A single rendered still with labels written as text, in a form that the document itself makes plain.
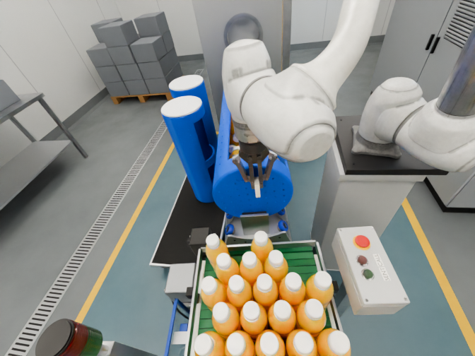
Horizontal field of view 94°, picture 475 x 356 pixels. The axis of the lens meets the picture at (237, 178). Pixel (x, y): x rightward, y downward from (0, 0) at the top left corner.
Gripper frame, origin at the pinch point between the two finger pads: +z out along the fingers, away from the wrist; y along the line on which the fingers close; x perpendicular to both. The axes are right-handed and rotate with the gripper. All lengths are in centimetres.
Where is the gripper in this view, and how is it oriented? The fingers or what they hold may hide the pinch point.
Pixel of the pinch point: (257, 187)
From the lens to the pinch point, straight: 71.4
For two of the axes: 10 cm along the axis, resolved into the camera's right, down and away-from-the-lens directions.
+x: 0.0, -7.1, 7.0
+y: 9.9, -0.9, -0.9
